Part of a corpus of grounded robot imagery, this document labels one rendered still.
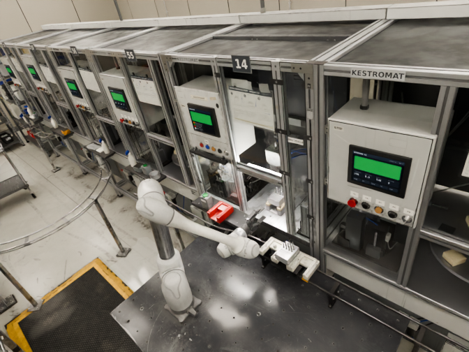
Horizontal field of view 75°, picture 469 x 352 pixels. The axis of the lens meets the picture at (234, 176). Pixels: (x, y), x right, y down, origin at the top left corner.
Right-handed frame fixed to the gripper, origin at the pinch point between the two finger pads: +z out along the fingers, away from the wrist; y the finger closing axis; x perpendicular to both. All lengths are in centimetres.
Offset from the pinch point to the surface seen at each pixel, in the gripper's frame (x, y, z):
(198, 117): 42, 64, -1
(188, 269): 34, -33, -49
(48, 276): 214, -100, -120
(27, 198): 406, -99, -82
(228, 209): 27.4, -4.3, -5.2
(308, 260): -39.9, -14.4, -6.7
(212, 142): 36, 46, 2
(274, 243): -15.5, -11.9, -8.4
